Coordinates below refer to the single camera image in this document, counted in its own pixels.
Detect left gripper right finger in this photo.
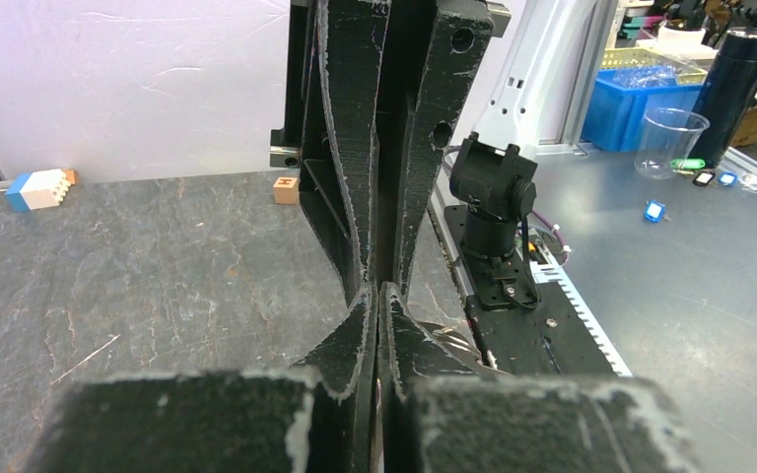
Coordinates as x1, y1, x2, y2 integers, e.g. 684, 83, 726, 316
379, 283, 703, 472

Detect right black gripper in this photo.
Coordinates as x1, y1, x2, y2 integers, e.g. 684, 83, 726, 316
270, 1, 510, 304

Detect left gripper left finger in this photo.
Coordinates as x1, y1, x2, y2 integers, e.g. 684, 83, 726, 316
26, 286, 379, 472

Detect keyring with blue red tags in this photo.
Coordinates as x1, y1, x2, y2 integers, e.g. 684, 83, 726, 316
421, 321, 483, 366

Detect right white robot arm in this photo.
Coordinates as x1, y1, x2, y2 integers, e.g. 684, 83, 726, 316
270, 1, 594, 305

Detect wooden letter H cube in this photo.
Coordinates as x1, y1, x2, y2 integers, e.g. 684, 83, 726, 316
272, 176, 300, 205

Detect blue plastic bin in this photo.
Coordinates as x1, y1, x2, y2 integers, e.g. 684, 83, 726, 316
581, 47, 708, 152

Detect clear plastic beaker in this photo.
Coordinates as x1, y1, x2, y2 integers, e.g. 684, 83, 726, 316
634, 107, 710, 180

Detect green key tag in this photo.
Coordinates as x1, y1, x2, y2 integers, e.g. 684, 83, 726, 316
669, 158, 707, 171

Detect black key tag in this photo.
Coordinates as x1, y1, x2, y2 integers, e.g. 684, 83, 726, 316
692, 169, 717, 187

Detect dark cylinder bottle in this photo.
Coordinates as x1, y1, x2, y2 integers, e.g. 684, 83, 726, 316
689, 27, 757, 169

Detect small blue key tag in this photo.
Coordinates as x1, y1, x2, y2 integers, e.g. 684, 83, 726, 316
718, 171, 738, 187

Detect blue white brown brick stack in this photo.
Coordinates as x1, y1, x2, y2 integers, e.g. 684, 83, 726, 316
5, 169, 79, 212

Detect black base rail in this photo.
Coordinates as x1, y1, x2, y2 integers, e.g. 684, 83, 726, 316
430, 195, 618, 380

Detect white slotted cable duct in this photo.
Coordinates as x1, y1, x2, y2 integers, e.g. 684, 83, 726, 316
530, 262, 633, 377

